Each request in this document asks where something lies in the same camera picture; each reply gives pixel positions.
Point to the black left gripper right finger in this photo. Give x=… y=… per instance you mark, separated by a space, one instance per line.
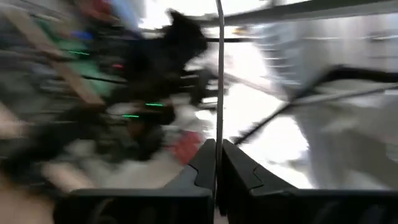
x=280 y=208

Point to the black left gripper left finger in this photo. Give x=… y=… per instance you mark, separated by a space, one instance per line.
x=174 y=205

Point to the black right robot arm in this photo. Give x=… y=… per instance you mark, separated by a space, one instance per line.
x=149 y=90

